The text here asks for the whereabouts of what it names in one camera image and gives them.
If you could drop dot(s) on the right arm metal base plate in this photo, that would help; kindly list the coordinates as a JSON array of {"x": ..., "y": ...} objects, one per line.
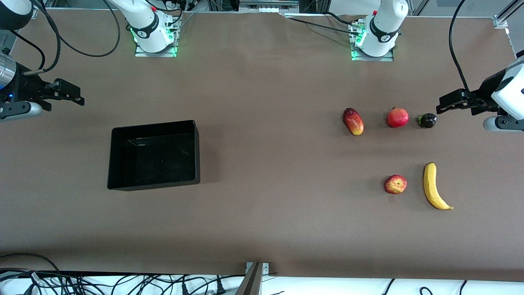
[{"x": 155, "y": 54}]

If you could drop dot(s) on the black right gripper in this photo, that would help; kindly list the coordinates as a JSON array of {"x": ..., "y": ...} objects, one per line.
[{"x": 25, "y": 87}]

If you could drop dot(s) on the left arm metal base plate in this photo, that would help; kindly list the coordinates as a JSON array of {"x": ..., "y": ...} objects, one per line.
[{"x": 372, "y": 59}]

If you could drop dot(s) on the metal camera post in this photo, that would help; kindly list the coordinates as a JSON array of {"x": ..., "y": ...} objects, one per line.
[{"x": 251, "y": 282}]

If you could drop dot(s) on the silver corner bracket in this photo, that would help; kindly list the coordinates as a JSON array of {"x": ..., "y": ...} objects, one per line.
[{"x": 500, "y": 22}]

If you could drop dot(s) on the red pomegranate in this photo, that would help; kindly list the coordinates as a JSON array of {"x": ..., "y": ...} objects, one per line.
[{"x": 397, "y": 118}]

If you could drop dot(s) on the silver frame connector strip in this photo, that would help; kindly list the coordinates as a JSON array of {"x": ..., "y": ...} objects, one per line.
[{"x": 268, "y": 6}]

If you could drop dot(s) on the black plastic box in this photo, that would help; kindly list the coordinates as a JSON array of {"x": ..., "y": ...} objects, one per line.
[{"x": 151, "y": 159}]

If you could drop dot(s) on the red yellow apple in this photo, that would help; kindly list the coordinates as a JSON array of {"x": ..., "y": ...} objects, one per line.
[{"x": 395, "y": 184}]

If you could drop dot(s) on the dark purple mangosteen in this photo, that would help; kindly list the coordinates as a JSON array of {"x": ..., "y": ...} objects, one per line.
[{"x": 428, "y": 121}]

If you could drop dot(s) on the red yellow mango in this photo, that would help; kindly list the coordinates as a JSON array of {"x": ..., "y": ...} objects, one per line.
[{"x": 353, "y": 122}]

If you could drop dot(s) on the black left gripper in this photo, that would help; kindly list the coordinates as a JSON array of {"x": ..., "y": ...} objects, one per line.
[{"x": 484, "y": 94}]

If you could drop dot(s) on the yellow banana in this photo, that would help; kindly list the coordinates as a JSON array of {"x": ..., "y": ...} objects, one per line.
[{"x": 430, "y": 184}]

